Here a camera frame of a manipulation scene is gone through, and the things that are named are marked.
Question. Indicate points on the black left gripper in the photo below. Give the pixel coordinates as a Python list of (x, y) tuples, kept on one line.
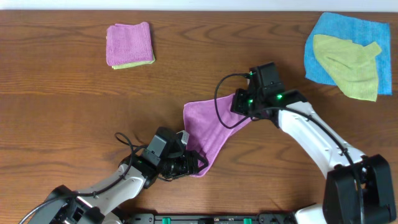
[(192, 165)]

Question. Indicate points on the purple microfiber cloth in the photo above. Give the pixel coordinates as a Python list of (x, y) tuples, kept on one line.
[(204, 125)]

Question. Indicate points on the crumpled green cloth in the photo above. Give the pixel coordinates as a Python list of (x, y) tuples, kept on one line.
[(351, 66)]

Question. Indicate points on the folded purple cloth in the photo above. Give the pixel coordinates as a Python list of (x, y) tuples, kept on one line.
[(128, 43)]

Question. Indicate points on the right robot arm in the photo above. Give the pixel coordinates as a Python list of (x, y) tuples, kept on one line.
[(358, 188)]

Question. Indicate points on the folded green cloth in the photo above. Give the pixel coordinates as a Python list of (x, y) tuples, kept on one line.
[(133, 64)]

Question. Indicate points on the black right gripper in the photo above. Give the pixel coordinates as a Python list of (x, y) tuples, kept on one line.
[(236, 106)]

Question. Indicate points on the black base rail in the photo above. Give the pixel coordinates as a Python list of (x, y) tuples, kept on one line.
[(262, 218)]

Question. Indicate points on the blue microfiber cloth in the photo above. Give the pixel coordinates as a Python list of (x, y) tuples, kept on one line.
[(361, 32)]

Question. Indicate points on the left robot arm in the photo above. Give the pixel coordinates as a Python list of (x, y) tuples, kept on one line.
[(97, 204)]

